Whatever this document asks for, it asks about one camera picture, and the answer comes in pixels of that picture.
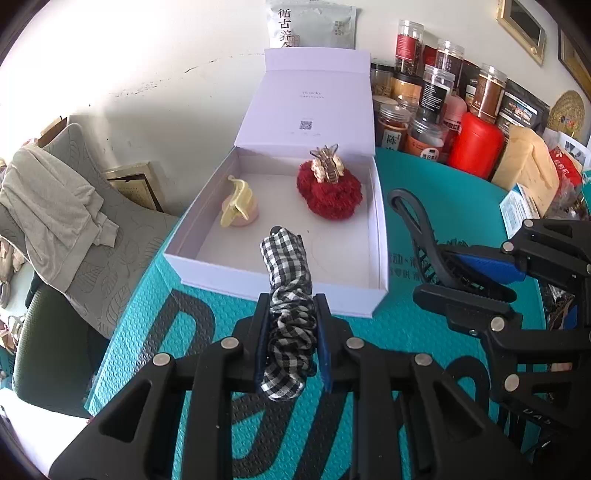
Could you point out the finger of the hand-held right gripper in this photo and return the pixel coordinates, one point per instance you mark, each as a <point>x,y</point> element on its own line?
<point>466,304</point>
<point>494,270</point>

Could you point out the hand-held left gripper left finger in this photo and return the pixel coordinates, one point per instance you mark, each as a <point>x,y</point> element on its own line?
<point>262,341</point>

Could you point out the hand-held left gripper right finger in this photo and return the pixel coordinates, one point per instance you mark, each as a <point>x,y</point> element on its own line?
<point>324,344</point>

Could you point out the black white checkered scrunchie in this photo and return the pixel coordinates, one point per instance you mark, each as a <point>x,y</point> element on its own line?
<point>286,277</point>

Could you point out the black hair claw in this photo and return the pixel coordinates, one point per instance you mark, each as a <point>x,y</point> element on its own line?
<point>413,221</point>

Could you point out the yellow hair claw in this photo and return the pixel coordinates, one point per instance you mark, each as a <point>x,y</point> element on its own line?
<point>240,194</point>

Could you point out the beige gold hair claw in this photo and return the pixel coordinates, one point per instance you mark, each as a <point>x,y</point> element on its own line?
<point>325,166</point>

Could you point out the white lidded gift box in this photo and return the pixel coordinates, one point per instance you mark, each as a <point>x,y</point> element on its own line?
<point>304,97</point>

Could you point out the white blue leaflet box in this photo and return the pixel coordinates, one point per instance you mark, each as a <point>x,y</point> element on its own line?
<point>519,212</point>

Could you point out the teal foam mat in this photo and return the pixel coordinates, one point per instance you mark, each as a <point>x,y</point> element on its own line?
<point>443,184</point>

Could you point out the tan paper bag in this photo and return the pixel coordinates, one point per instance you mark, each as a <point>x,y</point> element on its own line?
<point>526,161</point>

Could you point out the red printed packet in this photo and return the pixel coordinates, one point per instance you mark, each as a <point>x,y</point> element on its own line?
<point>565,170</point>

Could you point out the red canister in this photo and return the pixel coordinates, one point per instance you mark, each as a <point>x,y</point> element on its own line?
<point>475,143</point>

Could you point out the red fluffy scrunchie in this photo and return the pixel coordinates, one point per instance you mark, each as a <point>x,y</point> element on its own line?
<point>328,198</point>

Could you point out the grey leaf-pattern chair cushion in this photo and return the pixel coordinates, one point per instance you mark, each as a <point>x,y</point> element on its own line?
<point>134,244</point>

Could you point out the black printed snack bag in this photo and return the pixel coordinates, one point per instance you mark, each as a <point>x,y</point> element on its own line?
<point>521,108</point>

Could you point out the pink bottle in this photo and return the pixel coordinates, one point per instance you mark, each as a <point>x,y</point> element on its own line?
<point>455,108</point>

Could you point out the round woven fan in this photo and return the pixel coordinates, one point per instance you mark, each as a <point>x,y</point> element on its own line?
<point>570,110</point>

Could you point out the dark green chair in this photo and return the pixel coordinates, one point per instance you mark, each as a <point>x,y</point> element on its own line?
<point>46,350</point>

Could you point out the dark red pouch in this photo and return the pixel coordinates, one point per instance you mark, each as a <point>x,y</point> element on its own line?
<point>430,55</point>

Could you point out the dark framed picture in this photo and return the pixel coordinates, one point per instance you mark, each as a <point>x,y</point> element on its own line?
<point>575,60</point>

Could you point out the cluster of clear plastic jars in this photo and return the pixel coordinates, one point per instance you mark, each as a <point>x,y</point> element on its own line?
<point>406,46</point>

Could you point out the gold framed picture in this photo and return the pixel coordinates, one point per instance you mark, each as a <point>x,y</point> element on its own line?
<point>508,21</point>

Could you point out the grey garment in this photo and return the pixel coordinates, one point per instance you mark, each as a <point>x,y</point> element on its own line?
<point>46,198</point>

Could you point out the brown cardboard sheet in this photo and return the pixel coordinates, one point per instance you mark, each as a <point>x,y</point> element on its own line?
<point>53,129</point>

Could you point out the grey printed pouch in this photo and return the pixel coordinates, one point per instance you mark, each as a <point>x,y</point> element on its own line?
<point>318,23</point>

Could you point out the wooden picture frame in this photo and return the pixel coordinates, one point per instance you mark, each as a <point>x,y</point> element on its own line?
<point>134,184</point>

